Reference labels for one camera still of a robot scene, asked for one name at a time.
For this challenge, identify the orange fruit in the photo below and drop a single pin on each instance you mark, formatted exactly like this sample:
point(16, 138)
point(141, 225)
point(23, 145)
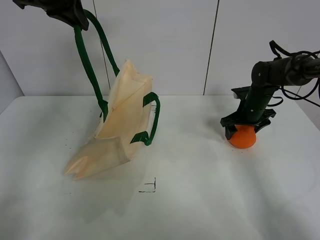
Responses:
point(244, 137)

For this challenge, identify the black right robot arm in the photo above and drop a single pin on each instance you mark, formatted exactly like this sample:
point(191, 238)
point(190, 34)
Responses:
point(267, 77)

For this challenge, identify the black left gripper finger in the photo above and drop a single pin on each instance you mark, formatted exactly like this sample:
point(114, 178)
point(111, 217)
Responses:
point(77, 18)

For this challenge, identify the white linen bag green handles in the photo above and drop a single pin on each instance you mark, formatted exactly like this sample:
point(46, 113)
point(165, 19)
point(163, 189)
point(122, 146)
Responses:
point(129, 118)

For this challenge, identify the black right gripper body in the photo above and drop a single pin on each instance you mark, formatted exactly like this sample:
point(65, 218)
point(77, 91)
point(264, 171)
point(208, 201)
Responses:
point(252, 109)

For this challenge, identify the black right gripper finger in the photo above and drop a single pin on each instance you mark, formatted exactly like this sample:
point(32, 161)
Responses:
point(230, 130)
point(262, 124)

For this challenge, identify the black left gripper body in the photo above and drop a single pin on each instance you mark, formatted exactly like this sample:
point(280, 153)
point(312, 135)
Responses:
point(70, 8)

